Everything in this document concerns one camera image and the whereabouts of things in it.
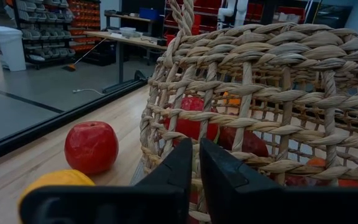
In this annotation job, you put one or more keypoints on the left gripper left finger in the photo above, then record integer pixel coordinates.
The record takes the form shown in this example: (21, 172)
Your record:
(120, 205)

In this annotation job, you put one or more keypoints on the red bin cabinet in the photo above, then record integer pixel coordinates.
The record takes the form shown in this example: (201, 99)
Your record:
(204, 15)

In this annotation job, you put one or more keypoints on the orange broom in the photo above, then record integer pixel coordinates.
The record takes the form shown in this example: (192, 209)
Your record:
(70, 67)

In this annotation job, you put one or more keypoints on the yellow lemon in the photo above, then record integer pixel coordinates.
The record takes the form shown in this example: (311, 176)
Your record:
(57, 179)

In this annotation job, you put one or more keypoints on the grey bin storage rack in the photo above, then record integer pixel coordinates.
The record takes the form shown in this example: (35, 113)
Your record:
(42, 31)

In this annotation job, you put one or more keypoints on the orange bin storage rack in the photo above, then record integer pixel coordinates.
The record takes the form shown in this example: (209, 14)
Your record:
(85, 21)

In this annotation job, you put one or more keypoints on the clear plastic container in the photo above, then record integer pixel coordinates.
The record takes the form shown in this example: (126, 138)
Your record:
(127, 31)

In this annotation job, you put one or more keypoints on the grey woven placemat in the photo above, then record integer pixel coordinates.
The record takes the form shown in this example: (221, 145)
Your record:
(136, 177)

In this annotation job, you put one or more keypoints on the orange fruit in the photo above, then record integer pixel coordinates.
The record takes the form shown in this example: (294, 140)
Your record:
(232, 101)

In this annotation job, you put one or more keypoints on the wooden workbench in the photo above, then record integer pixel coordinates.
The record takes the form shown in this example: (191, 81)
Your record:
(129, 40)

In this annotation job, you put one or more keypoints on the dark maroon fruit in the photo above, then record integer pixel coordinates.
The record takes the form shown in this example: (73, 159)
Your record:
(250, 144)

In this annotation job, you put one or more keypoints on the red apple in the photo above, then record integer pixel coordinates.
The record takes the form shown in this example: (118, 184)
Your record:
(91, 147)
(188, 130)

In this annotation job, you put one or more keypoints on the white trash bin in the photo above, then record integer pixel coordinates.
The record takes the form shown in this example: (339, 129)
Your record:
(8, 46)

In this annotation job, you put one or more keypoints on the black aluminium rig frame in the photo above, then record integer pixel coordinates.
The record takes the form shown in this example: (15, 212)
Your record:
(26, 133)

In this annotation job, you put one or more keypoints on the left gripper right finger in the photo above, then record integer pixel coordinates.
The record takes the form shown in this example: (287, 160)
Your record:
(275, 205)

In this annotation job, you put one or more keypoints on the blue box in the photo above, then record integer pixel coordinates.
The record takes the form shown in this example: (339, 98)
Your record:
(148, 13)

